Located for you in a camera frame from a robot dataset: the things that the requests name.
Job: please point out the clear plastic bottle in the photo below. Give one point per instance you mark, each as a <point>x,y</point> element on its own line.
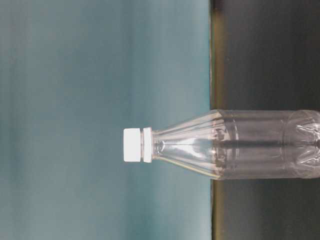
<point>240,144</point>

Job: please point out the white bottle cap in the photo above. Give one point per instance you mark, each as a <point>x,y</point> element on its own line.
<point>131,145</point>

